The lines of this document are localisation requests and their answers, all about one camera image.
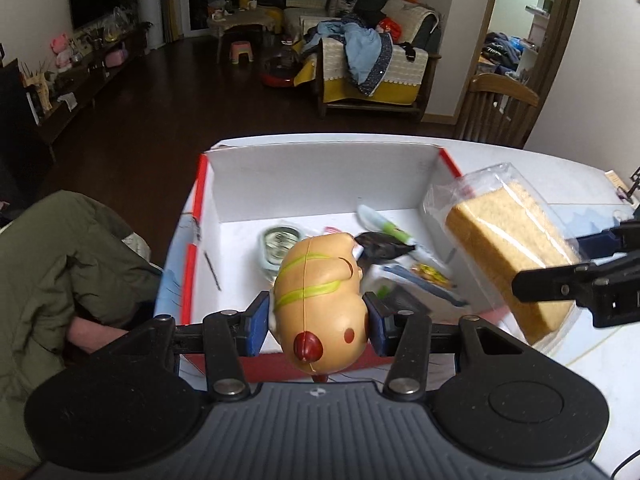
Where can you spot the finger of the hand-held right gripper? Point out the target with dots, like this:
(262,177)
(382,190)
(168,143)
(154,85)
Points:
(550,285)
(597,246)

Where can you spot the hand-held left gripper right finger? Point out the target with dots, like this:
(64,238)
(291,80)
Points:
(377,325)

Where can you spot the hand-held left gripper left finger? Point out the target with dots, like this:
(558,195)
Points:
(257,320)

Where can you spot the white blue packet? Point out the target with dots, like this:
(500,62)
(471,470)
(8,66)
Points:
(400,282)

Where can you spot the yellow hamster toy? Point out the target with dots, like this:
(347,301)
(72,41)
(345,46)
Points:
(320,300)

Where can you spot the yellow printed packet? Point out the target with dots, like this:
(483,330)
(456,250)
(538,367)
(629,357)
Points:
(431,275)

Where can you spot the yellow sponge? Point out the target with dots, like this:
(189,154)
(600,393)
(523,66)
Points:
(500,230)

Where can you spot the black snack packet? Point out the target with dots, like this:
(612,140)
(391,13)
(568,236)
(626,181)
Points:
(385,250)

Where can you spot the green white glue pen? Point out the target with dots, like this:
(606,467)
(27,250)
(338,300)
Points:
(395,230)

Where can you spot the white cardboard box red edges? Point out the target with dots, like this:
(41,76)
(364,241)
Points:
(320,180)

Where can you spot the small purple object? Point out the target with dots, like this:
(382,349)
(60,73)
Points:
(624,193)

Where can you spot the dark thin stick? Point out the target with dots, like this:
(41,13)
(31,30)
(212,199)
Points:
(212,271)

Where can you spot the beige small box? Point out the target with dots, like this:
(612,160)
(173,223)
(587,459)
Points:
(612,180)

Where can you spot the wooden chair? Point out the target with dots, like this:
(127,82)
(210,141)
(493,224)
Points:
(500,90)

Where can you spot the olive green jacket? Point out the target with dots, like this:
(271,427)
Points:
(50,270)

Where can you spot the red round floor device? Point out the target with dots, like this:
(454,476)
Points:
(277,77)

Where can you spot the wooden sofa with cream cover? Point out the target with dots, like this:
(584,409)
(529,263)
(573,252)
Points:
(400,77)

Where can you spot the pink stool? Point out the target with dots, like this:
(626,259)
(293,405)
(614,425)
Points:
(241,51)

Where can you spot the black small cloth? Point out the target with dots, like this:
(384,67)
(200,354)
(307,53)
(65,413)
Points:
(408,51)

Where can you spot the pile of clothes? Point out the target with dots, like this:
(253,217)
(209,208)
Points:
(360,45)

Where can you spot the dark wooden television cabinet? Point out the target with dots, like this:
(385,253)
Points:
(85,90)

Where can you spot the red orange bag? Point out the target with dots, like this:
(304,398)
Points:
(388,29)

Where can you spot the pink small bag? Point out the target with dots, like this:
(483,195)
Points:
(116,56)

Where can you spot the coffee table with cloth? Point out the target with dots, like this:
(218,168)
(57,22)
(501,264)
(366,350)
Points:
(245,20)

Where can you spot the beige wooden figurine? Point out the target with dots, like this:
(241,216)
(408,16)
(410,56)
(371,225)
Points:
(37,87)

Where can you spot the white standing air conditioner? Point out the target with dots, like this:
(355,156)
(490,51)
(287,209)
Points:
(152,10)

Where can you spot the clear plastic bag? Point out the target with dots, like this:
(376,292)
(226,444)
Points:
(113,25)

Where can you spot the pink plush toy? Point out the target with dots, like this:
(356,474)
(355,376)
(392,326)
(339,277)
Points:
(61,52)

